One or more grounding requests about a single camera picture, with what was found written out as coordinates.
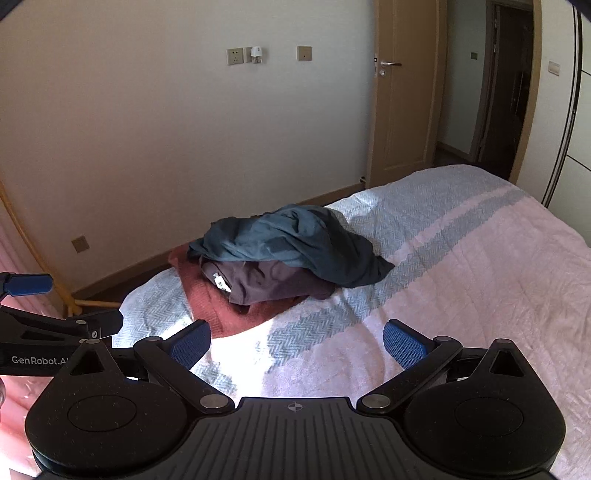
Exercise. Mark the beige wall switch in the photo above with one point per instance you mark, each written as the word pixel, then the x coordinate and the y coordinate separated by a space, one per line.
pixel 554 68

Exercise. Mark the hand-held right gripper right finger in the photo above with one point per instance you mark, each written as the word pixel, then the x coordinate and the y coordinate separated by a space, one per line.
pixel 406 345

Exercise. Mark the pink and grey bedspread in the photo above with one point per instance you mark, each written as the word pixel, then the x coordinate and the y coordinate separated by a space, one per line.
pixel 461 277

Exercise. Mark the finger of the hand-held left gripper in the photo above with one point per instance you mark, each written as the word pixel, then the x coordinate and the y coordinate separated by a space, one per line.
pixel 30 284
pixel 104 323

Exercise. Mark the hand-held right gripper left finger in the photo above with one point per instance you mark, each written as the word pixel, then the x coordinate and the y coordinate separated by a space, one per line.
pixel 191 345

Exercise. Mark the brown wall plate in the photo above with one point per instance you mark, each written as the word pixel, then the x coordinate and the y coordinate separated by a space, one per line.
pixel 304 53
pixel 80 244

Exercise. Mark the dark purple-grey garment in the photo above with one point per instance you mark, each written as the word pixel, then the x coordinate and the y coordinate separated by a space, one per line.
pixel 272 284

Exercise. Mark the wooden door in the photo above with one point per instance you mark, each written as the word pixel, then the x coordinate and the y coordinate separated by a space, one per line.
pixel 406 101

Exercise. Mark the beige wall socket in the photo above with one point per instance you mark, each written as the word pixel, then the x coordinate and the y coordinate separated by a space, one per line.
pixel 234 56

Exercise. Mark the white wardrobe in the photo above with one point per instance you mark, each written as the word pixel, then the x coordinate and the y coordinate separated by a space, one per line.
pixel 579 138

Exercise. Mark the wooden door frame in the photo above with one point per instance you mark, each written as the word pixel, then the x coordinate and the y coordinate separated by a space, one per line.
pixel 526 92

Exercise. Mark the white plug-in device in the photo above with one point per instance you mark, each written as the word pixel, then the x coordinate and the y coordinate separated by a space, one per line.
pixel 254 54

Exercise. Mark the dark blue sweatshirt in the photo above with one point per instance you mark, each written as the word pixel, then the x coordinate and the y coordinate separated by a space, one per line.
pixel 295 240

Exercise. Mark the rust red sweater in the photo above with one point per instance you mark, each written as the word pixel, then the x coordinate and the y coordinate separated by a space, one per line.
pixel 203 300

